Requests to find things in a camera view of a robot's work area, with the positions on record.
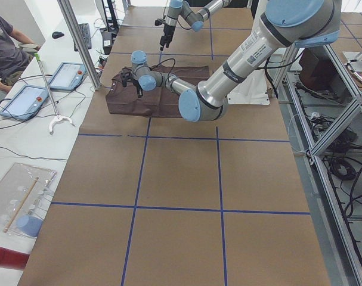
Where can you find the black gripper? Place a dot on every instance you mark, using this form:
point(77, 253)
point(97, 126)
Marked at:
point(168, 30)
point(135, 83)

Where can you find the dark brown t-shirt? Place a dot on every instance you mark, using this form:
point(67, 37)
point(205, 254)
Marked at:
point(159, 102)

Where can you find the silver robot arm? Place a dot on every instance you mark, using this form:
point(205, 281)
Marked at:
point(179, 8)
point(281, 24)

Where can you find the far blue teach pendant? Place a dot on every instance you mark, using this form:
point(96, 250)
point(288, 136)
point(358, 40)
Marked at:
point(67, 77)

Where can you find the blue teach pendant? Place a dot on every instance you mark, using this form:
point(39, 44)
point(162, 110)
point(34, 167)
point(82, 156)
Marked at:
point(67, 77)
point(25, 104)

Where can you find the black computer keyboard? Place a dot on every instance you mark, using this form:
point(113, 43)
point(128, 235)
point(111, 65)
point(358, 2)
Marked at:
point(86, 34)

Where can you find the white reacher grabber stick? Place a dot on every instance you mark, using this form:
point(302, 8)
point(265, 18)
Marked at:
point(58, 117)

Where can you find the black computer mouse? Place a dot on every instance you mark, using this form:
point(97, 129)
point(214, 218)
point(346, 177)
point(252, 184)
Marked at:
point(57, 34)

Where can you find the near blue teach pendant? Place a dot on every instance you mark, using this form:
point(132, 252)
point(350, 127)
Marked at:
point(25, 104)

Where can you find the seated person grey shirt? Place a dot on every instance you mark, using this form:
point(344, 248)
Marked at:
point(13, 60)

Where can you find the wooden stick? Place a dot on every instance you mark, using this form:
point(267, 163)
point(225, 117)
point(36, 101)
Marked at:
point(18, 208)

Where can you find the clear plastic bag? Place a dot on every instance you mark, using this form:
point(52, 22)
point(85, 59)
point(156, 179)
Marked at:
point(13, 186)

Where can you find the red cylinder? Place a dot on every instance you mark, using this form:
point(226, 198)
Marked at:
point(11, 259)

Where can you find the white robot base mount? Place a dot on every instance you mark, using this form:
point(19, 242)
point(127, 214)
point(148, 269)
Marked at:
point(253, 91)

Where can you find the aluminium frame post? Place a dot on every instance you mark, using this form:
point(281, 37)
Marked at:
point(72, 24)

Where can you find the aluminium frame rack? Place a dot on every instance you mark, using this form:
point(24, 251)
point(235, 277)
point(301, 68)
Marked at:
point(320, 90)

